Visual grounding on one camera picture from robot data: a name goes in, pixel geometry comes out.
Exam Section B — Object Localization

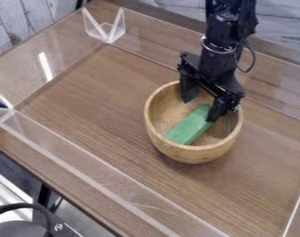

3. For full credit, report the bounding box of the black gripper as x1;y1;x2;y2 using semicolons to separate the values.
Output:
176;46;244;122

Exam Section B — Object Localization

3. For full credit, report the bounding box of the green rectangular block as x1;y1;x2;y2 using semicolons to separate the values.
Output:
164;104;211;145

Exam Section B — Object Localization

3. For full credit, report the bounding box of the brown wooden bowl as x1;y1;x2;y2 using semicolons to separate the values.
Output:
143;81;243;164

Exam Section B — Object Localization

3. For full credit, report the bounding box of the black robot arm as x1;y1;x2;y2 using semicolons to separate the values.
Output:
176;0;258;122

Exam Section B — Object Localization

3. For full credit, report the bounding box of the black table leg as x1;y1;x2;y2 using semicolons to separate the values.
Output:
37;184;51;207

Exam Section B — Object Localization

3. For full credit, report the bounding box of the clear acrylic tray wall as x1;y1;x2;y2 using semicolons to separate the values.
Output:
0;1;300;237

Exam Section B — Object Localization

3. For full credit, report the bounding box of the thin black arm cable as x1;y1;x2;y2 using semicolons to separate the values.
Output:
234;38;258;74

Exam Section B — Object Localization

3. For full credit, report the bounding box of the grey metal base plate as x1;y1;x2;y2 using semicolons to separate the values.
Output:
0;209;84;237

